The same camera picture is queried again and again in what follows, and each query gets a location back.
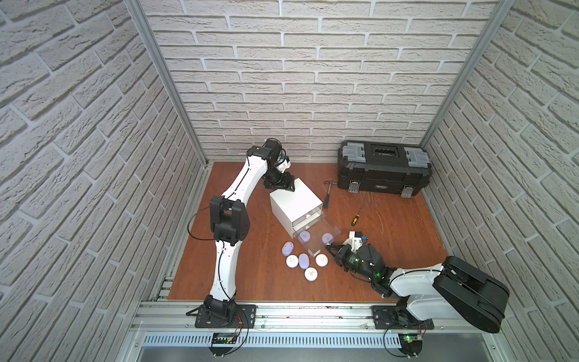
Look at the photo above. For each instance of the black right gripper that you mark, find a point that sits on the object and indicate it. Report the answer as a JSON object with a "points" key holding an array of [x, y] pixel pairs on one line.
{"points": [[342, 253]]}

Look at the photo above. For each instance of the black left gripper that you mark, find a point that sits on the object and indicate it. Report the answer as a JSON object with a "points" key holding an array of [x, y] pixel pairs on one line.
{"points": [[280, 182]]}

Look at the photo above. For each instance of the white drawer cabinet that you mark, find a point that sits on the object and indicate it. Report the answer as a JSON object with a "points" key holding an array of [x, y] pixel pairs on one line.
{"points": [[298, 210]]}

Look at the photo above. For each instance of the white round earphone case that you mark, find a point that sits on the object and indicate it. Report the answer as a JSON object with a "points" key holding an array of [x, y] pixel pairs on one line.
{"points": [[292, 261], [311, 274], [321, 260]]}

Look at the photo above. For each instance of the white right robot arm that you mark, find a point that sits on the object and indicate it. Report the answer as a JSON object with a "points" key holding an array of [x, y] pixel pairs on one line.
{"points": [[453, 289]]}

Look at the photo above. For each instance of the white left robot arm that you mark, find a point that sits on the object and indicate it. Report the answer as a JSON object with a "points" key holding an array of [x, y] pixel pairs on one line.
{"points": [[229, 219]]}

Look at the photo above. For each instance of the purple earphone case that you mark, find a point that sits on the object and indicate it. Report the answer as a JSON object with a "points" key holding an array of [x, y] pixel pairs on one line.
{"points": [[288, 248], [327, 238], [304, 261], [304, 237]]}

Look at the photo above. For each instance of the yellow black screwdriver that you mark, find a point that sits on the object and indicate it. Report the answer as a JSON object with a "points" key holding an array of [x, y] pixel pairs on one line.
{"points": [[357, 216]]}

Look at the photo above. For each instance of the steel claw hammer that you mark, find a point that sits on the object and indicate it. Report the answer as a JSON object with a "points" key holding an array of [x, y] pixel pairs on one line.
{"points": [[330, 185]]}

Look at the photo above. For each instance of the black plastic toolbox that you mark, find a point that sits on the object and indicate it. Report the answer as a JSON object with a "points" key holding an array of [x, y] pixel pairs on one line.
{"points": [[398, 169]]}

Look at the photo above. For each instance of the right controller board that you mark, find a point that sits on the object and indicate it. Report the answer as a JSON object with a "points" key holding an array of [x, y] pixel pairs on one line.
{"points": [[411, 345]]}

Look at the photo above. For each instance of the controller board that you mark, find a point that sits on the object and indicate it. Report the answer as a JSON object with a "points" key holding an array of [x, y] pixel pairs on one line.
{"points": [[222, 344], [411, 345]]}

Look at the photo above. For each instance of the left controller board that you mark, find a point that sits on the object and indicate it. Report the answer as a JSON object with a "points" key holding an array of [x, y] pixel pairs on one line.
{"points": [[222, 344]]}

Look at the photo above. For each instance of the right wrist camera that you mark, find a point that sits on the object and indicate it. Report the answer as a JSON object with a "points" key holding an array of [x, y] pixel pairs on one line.
{"points": [[355, 240]]}

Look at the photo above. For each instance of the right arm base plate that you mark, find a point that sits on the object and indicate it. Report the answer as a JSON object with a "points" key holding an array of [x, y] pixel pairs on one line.
{"points": [[392, 317]]}

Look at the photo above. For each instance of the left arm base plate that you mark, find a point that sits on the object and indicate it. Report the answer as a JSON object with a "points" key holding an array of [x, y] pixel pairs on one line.
{"points": [[243, 316]]}

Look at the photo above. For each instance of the aluminium frame rail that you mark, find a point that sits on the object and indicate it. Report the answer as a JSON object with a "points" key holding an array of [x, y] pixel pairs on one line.
{"points": [[167, 315]]}

